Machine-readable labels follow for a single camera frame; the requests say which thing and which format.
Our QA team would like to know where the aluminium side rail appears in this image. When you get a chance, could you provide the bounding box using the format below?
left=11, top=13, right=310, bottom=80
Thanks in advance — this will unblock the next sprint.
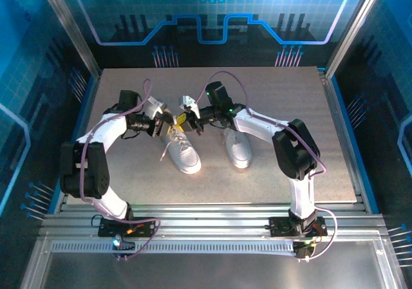
left=317, top=68, right=368, bottom=206

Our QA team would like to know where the white sneaker with grey lining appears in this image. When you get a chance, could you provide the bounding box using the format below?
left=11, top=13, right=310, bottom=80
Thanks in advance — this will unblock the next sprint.
left=160, top=121, right=202, bottom=175
left=221, top=126, right=253, bottom=169

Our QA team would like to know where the aluminium corner post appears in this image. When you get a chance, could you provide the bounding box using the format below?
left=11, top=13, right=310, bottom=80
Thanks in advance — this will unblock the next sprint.
left=35, top=0, right=103, bottom=79
left=323, top=0, right=387, bottom=79

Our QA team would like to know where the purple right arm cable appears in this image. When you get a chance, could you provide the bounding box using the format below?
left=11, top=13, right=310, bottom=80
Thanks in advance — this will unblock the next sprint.
left=194, top=71, right=337, bottom=263

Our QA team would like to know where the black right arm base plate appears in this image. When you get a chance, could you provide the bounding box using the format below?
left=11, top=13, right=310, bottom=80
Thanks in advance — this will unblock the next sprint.
left=268, top=216, right=328, bottom=238

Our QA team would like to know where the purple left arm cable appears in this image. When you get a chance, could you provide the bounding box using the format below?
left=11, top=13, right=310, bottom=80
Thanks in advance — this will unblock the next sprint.
left=79, top=79, right=162, bottom=261

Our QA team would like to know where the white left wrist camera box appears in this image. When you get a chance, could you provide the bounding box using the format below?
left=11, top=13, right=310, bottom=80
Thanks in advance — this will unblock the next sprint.
left=143, top=97, right=168, bottom=119

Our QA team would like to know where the steel front plate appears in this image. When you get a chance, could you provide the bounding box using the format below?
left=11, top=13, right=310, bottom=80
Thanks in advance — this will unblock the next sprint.
left=22, top=237, right=406, bottom=289

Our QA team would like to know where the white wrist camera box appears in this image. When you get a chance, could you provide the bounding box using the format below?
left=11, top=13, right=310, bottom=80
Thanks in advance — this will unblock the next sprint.
left=143, top=97, right=168, bottom=119
left=178, top=95, right=196, bottom=113

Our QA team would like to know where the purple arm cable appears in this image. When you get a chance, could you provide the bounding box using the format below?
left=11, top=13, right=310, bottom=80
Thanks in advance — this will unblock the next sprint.
left=194, top=71, right=337, bottom=263
left=79, top=79, right=162, bottom=261

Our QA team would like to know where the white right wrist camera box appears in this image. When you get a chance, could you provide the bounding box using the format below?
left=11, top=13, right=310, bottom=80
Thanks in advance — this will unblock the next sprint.
left=178, top=95, right=196, bottom=113

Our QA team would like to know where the black connector module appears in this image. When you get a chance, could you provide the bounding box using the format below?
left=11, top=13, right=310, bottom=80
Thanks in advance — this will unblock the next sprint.
left=111, top=234, right=136, bottom=261
left=293, top=241, right=315, bottom=263

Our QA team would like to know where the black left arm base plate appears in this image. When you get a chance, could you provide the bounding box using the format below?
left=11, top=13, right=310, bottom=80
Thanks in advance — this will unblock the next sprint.
left=98, top=216, right=157, bottom=238

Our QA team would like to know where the aluminium front rail frame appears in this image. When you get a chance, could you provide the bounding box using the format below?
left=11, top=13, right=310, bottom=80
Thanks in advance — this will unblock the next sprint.
left=38, top=203, right=387, bottom=238

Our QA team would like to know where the slotted grey cable duct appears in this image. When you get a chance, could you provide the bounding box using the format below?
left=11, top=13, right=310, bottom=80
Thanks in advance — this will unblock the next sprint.
left=51, top=241, right=296, bottom=255

